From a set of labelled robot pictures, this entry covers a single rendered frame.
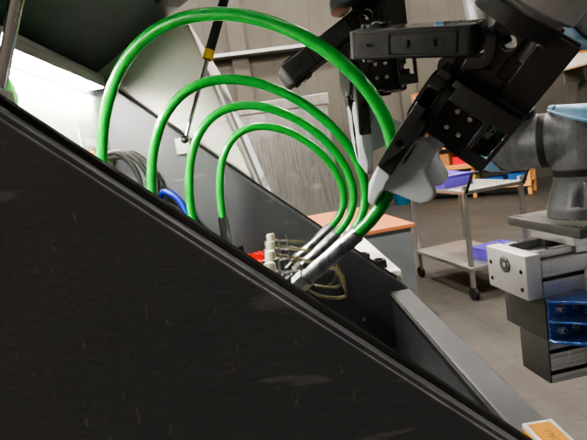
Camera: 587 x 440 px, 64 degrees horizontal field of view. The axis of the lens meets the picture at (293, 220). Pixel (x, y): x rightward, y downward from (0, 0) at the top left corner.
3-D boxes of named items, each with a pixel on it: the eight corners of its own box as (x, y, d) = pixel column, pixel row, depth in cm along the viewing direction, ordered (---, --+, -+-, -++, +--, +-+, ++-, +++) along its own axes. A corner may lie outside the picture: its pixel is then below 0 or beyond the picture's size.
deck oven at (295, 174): (328, 215, 924) (312, 103, 895) (346, 223, 794) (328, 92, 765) (243, 230, 901) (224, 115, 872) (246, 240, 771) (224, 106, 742)
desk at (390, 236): (369, 274, 461) (360, 207, 452) (425, 315, 333) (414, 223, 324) (305, 285, 453) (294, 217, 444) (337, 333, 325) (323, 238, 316)
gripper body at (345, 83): (420, 87, 55) (408, -20, 53) (347, 99, 55) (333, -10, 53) (402, 96, 63) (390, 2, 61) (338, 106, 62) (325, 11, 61)
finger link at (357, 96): (374, 133, 55) (364, 55, 54) (362, 134, 55) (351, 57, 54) (366, 134, 59) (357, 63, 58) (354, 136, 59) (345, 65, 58)
